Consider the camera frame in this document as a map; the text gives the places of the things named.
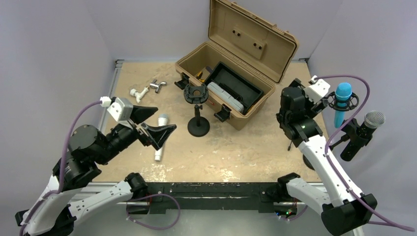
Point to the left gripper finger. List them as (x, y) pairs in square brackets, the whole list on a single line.
[(141, 113), (156, 136)]

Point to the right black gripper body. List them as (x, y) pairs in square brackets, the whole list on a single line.
[(319, 105)]

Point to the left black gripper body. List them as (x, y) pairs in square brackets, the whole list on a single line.
[(140, 134)]

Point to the black tripod shock-mount stand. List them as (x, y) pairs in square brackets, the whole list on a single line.
[(308, 114)]

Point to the white microphone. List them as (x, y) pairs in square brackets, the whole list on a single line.
[(162, 120)]

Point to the blue microphone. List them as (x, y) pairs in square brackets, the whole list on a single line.
[(342, 97)]

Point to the black round-base mic stand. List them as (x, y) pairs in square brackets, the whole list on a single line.
[(198, 126)]

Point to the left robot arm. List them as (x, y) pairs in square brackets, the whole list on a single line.
[(84, 150)]

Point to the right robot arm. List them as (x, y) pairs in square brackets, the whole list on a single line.
[(343, 207)]

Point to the black round-base clip stand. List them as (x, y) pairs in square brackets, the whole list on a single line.
[(349, 130)]

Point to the black silver-grille microphone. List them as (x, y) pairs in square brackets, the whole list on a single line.
[(363, 135)]

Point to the white plastic pipe fitting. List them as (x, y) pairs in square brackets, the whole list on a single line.
[(138, 94)]

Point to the silver metal tee fitting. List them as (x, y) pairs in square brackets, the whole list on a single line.
[(157, 85)]

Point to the yellow tool in toolbox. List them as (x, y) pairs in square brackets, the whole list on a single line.
[(204, 74)]

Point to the grey case in toolbox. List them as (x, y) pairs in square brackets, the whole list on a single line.
[(226, 97)]

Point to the black toolbox tray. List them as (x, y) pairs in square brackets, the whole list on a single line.
[(236, 85)]

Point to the tan plastic toolbox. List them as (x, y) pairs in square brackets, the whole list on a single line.
[(253, 47)]

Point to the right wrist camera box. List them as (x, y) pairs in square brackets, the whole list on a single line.
[(317, 89)]

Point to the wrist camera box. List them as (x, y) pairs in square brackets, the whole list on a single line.
[(317, 89), (120, 110)]

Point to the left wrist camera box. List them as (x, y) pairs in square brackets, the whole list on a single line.
[(120, 110)]

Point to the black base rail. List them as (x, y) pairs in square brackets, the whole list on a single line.
[(259, 196)]

